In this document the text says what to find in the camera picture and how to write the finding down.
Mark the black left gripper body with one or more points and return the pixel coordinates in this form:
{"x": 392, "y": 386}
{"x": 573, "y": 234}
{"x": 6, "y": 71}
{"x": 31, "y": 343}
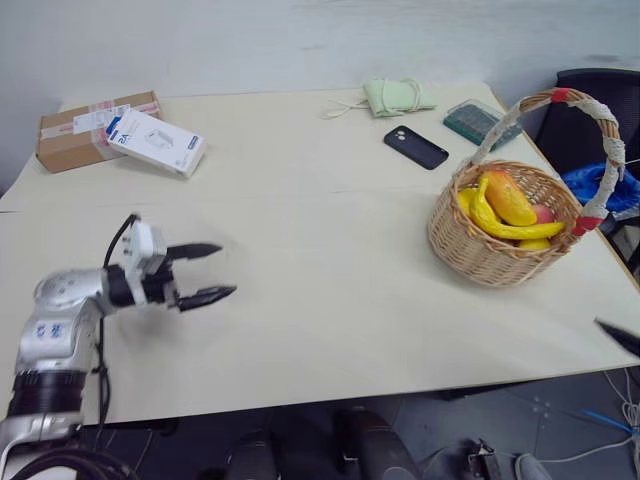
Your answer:
{"x": 161, "y": 291}

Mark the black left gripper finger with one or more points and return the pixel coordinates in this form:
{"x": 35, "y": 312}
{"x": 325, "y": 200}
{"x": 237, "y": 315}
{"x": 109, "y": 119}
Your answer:
{"x": 195, "y": 250}
{"x": 207, "y": 296}

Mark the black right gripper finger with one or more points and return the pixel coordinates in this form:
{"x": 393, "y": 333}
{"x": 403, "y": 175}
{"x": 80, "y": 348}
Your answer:
{"x": 620, "y": 338}

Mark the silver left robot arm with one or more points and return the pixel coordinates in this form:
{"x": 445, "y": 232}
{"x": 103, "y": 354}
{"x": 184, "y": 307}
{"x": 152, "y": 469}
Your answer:
{"x": 55, "y": 300}

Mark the white product box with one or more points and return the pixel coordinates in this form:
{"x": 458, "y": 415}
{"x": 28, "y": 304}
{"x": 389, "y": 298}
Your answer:
{"x": 160, "y": 145}

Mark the yellow lemon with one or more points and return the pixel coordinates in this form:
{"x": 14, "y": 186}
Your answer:
{"x": 532, "y": 244}

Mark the red peach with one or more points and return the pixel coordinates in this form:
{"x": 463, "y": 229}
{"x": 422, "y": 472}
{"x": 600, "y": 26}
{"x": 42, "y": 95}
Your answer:
{"x": 544, "y": 214}

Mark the blue plastic bag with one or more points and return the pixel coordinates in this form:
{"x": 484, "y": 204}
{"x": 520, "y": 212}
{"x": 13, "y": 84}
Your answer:
{"x": 627, "y": 192}

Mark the yellow banana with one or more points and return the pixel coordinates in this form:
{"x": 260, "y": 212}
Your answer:
{"x": 520, "y": 231}

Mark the brown cardboard shipping box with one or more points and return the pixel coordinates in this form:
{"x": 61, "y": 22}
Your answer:
{"x": 65, "y": 142}

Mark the orange yellow mango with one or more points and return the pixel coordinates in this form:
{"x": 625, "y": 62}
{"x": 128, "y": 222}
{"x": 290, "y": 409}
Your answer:
{"x": 510, "y": 197}

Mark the black office chair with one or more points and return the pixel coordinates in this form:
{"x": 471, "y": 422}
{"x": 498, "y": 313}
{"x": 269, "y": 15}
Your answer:
{"x": 575, "y": 135}

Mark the black smartphone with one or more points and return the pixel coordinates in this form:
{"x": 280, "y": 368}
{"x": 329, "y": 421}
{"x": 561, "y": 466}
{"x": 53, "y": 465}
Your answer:
{"x": 415, "y": 147}

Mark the light green cloth pouch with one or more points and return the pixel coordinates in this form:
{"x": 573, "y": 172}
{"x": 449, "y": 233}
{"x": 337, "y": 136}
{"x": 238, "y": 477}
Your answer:
{"x": 395, "y": 97}

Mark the clear case with green contents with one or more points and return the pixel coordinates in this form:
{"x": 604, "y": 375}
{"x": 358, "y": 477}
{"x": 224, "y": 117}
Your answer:
{"x": 472, "y": 120}

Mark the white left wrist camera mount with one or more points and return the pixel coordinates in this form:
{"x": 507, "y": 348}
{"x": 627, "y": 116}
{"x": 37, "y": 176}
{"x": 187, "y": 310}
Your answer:
{"x": 142, "y": 245}

